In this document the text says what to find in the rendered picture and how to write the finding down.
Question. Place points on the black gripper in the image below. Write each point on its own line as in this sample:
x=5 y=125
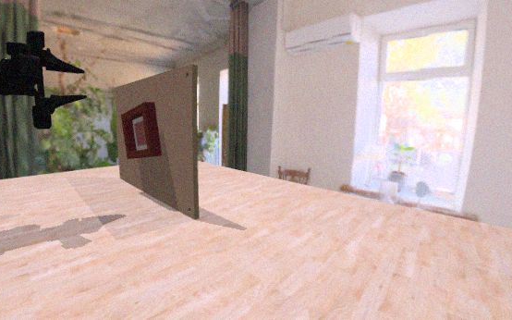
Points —
x=44 y=107

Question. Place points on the dark red picture frame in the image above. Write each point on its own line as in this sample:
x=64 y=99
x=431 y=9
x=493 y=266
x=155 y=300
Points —
x=141 y=131

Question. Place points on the tan wooden board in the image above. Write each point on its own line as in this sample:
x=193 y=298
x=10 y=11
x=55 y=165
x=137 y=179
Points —
x=173 y=177

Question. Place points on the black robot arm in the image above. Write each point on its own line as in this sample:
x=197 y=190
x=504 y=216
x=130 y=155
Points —
x=23 y=68

